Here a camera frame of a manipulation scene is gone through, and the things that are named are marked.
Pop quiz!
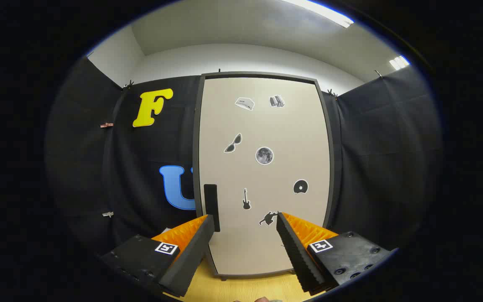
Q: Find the grey cabinet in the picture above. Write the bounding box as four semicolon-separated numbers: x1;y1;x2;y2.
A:
192;71;336;281

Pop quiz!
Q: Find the long ceiling light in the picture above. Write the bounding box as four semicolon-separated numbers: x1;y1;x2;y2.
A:
281;0;354;29

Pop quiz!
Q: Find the small ceiling light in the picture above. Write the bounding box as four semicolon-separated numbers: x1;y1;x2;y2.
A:
389;55;410;70

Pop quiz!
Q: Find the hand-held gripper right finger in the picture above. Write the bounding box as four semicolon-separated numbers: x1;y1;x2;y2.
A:
276;212;393;294

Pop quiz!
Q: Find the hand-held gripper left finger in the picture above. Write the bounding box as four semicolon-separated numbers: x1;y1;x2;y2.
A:
99;214;216;298

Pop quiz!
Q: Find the black backdrop cloth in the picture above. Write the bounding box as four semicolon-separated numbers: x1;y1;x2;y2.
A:
44;57;441;254

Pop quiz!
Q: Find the black door handle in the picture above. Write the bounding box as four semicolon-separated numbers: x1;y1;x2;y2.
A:
204;184;218;232

